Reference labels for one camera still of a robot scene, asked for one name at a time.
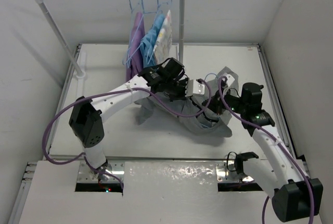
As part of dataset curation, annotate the blue garment on hanger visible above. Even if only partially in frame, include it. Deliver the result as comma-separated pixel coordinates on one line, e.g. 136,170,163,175
140,14,165,68

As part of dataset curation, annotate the grey t shirt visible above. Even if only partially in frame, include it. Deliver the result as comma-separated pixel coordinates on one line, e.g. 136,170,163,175
135,67,238,138

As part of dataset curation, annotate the purple garment on hanger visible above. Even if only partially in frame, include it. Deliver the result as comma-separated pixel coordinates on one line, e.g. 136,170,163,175
124,11,145,81

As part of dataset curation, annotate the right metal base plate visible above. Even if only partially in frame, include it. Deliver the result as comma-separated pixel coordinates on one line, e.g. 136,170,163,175
215,160,254,183

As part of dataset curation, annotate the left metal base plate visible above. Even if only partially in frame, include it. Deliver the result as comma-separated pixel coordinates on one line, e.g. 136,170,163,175
76,162,125,183

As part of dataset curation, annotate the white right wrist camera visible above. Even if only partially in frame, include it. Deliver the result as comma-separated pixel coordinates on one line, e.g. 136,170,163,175
224,73,239,91

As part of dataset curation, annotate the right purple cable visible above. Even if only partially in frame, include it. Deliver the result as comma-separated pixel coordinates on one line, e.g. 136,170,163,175
217,75,314,224

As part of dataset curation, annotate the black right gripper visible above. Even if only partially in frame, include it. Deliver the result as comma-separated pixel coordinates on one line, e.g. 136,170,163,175
202,86,247,115

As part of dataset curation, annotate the light blue wire hanger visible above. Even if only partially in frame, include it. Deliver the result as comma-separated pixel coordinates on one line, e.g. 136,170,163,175
201,72,219,131

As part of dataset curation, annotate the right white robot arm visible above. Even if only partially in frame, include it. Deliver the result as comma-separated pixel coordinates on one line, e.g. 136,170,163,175
206,76,323,223

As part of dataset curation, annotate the metal base plate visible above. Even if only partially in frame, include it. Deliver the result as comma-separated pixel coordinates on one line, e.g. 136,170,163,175
215,160,254,183
76,162,125,183

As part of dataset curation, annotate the purple cable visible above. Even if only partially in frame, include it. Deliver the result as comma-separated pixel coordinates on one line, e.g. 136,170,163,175
42,78,212,191
217,75,314,224

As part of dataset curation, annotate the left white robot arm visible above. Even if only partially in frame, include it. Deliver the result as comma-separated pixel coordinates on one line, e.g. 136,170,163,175
69,58,188,169

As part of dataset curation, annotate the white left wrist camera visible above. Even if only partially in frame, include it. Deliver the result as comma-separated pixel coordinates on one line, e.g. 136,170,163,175
185,80,206,97

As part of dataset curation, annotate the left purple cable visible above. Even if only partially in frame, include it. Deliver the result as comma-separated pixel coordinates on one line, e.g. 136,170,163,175
42,78,212,191

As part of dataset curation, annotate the white patterned garment on hanger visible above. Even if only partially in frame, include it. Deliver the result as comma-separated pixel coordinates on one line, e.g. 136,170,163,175
153,10,172,64

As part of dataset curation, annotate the white foam front board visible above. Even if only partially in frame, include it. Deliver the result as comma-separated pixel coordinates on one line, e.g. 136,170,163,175
19,161,279,223

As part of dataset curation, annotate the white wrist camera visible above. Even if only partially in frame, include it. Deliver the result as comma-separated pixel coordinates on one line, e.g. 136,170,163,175
224,73,239,91
185,80,206,97

